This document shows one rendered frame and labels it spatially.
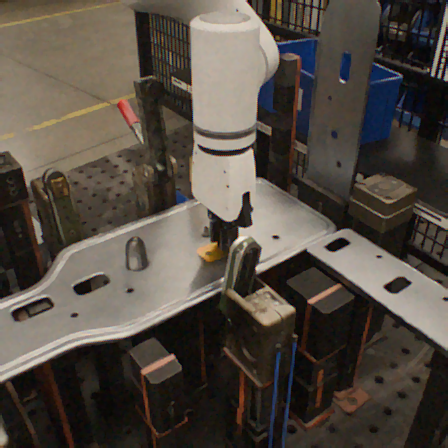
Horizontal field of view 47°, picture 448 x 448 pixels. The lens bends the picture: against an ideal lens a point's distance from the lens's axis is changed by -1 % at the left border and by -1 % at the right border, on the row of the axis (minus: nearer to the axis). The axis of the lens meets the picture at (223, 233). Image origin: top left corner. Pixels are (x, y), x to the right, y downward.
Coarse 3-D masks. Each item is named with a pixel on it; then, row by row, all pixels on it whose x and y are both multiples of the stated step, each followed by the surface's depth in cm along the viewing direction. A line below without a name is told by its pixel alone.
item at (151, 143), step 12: (144, 84) 84; (156, 84) 81; (144, 96) 83; (156, 96) 82; (144, 108) 84; (156, 108) 86; (144, 120) 85; (156, 120) 87; (144, 132) 87; (156, 132) 88; (144, 144) 88; (156, 144) 89; (168, 156) 90; (156, 168) 90; (168, 168) 91; (156, 180) 90
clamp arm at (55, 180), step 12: (48, 168) 82; (60, 168) 82; (48, 180) 81; (60, 180) 82; (48, 192) 82; (60, 192) 82; (60, 204) 83; (72, 204) 84; (60, 216) 84; (72, 216) 85; (60, 228) 84; (72, 228) 86; (60, 240) 86; (72, 240) 86
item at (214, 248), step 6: (240, 234) 84; (204, 246) 82; (210, 246) 82; (216, 246) 82; (198, 252) 81; (204, 252) 80; (210, 252) 81; (216, 252) 80; (222, 252) 80; (228, 252) 80; (204, 258) 79; (210, 258) 79; (216, 258) 79
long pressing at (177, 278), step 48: (96, 240) 84; (144, 240) 84; (192, 240) 84; (288, 240) 84; (48, 288) 75; (144, 288) 75; (192, 288) 75; (0, 336) 67; (48, 336) 67; (96, 336) 68; (0, 384) 62
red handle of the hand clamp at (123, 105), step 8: (120, 104) 93; (128, 104) 94; (128, 112) 93; (128, 120) 93; (136, 120) 93; (136, 128) 92; (136, 136) 92; (144, 152) 92; (160, 160) 91; (160, 168) 90
